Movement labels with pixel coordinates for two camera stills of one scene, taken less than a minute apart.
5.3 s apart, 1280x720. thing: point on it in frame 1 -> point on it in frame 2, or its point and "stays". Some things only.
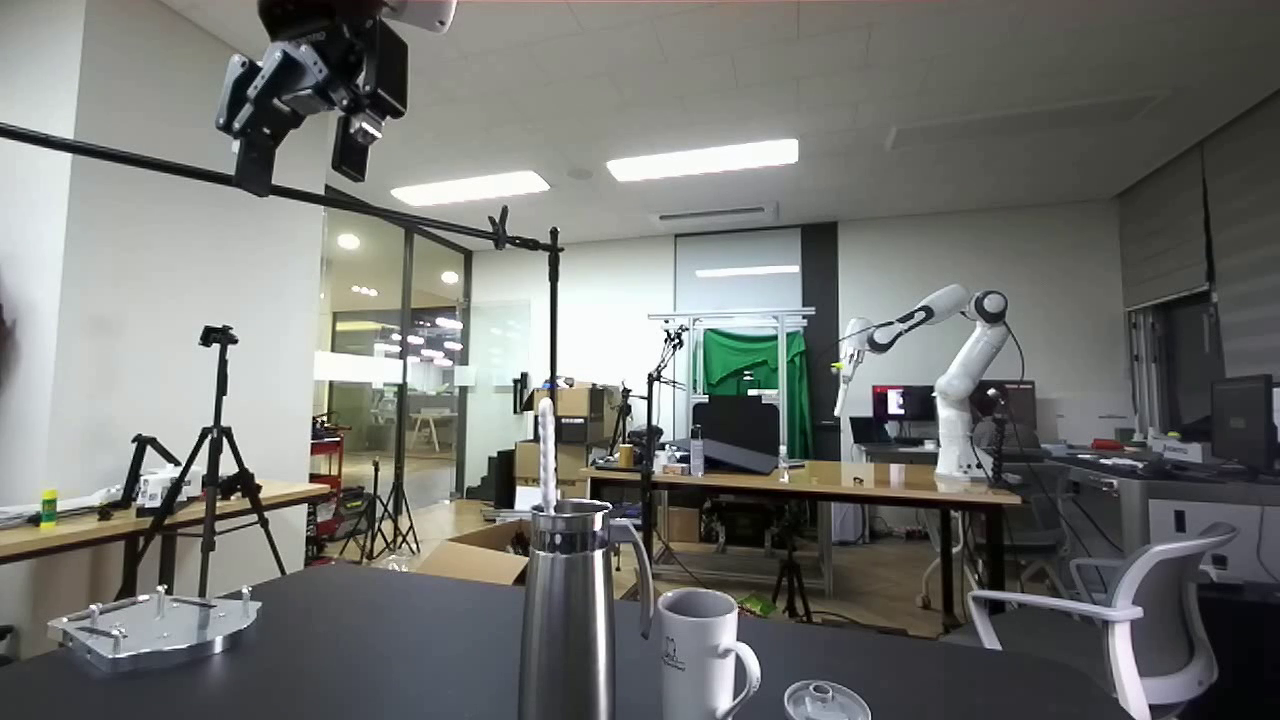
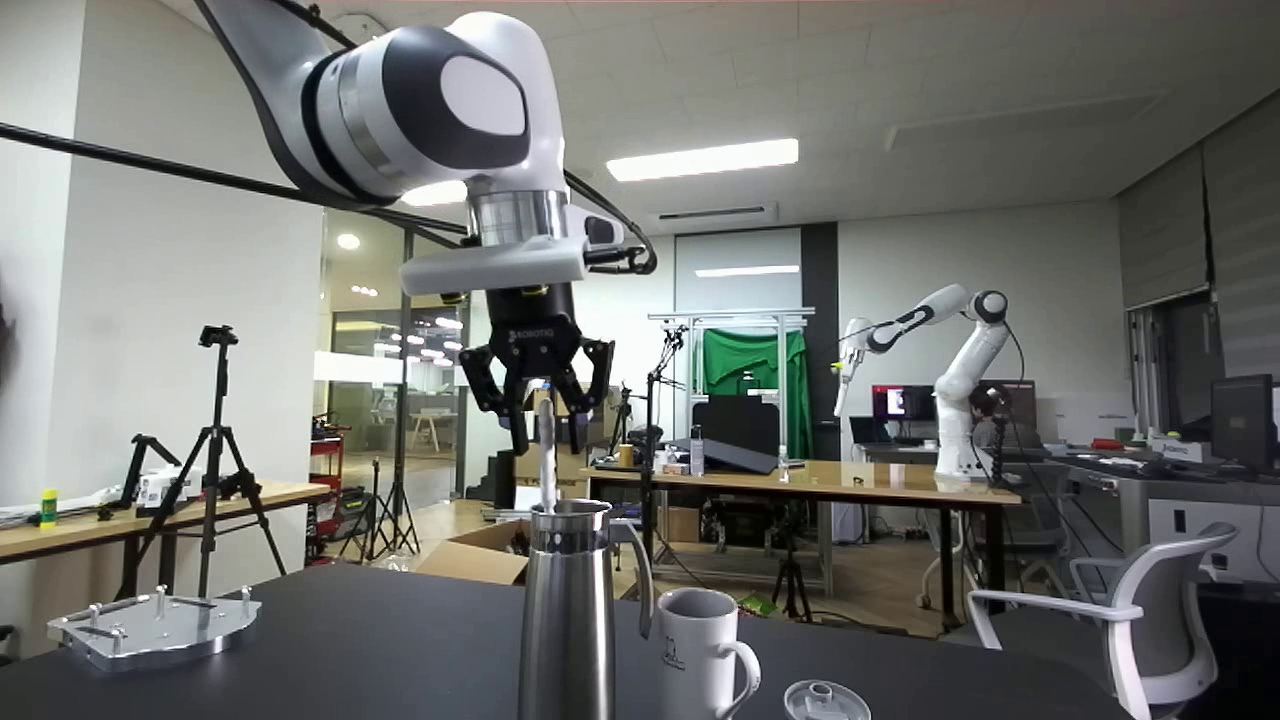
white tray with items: x=159 y=623 stays
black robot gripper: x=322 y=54 -> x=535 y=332
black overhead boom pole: x=220 y=175 stays
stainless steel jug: x=569 y=604 stays
